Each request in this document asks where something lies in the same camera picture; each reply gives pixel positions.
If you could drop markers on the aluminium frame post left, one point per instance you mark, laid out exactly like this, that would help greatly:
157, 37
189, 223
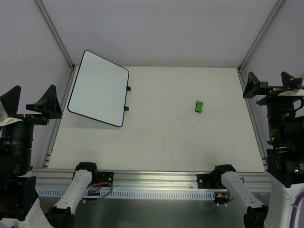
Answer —
48, 20

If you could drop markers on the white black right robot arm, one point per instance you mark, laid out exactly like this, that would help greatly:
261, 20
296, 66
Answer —
285, 158

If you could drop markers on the white slotted cable duct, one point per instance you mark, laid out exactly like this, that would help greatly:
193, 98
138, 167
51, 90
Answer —
149, 194

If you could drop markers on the white whiteboard black frame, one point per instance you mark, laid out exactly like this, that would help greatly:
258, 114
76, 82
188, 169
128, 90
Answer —
99, 91

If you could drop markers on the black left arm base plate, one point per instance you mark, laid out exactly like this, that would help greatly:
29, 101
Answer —
104, 178

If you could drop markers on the aluminium frame post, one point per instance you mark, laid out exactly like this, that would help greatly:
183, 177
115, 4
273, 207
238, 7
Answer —
48, 20
265, 26

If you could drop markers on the aluminium frame post right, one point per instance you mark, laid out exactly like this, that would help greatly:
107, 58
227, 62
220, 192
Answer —
265, 26

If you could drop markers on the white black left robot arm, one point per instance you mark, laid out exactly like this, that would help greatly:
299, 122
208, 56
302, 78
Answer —
19, 202

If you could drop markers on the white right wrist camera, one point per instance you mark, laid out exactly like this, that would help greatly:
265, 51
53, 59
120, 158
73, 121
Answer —
297, 91

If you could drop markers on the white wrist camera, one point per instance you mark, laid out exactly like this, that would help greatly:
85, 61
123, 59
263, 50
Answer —
4, 119
297, 91

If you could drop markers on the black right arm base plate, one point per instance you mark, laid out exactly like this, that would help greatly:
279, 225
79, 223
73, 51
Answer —
209, 181

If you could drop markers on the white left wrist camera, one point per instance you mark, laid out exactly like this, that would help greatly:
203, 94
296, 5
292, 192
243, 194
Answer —
4, 119

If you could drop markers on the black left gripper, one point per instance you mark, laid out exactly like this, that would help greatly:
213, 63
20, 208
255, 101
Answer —
28, 118

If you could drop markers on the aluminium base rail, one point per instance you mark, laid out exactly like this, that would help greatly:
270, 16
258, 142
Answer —
150, 180

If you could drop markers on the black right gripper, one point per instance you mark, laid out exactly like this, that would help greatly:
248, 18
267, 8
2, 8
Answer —
272, 88

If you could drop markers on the green whiteboard eraser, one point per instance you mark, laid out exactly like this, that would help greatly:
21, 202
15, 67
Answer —
199, 107

